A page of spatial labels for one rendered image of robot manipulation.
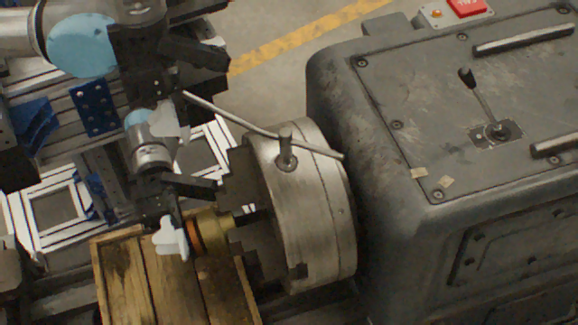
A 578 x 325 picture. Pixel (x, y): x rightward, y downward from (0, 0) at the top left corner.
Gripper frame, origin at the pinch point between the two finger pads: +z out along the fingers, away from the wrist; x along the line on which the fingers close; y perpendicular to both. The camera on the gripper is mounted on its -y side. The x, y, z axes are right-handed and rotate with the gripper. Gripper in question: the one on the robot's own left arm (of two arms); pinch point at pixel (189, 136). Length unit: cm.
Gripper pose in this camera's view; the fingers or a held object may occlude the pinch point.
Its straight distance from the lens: 102.6
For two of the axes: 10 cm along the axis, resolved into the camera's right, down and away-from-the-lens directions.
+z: 1.4, 8.3, 5.3
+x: 2.8, 4.8, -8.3
